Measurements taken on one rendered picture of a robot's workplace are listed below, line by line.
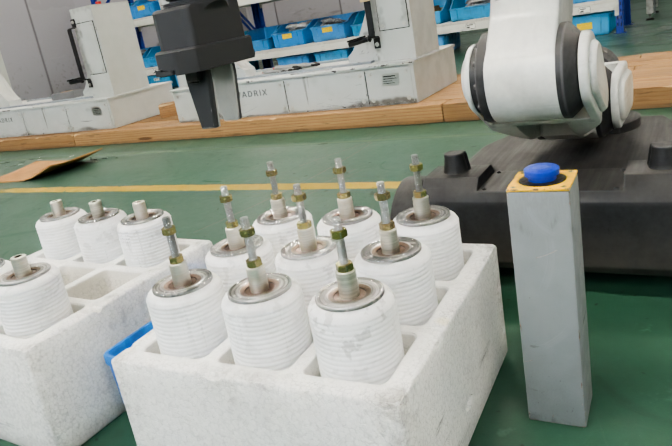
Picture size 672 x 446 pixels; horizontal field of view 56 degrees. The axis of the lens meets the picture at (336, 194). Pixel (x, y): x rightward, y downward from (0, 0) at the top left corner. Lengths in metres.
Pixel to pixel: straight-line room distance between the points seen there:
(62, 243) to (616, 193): 1.00
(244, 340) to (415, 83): 2.23
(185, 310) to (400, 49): 2.28
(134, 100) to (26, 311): 3.23
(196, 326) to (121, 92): 3.38
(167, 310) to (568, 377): 0.49
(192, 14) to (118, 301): 0.55
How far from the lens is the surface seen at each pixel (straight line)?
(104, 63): 4.07
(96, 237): 1.23
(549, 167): 0.77
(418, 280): 0.76
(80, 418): 1.05
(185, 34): 0.65
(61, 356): 1.01
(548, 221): 0.76
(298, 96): 3.14
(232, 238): 0.89
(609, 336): 1.07
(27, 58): 8.16
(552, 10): 1.01
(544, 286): 0.79
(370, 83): 2.94
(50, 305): 1.02
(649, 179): 1.12
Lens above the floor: 0.55
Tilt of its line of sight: 16 degrees down
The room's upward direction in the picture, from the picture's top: 10 degrees counter-clockwise
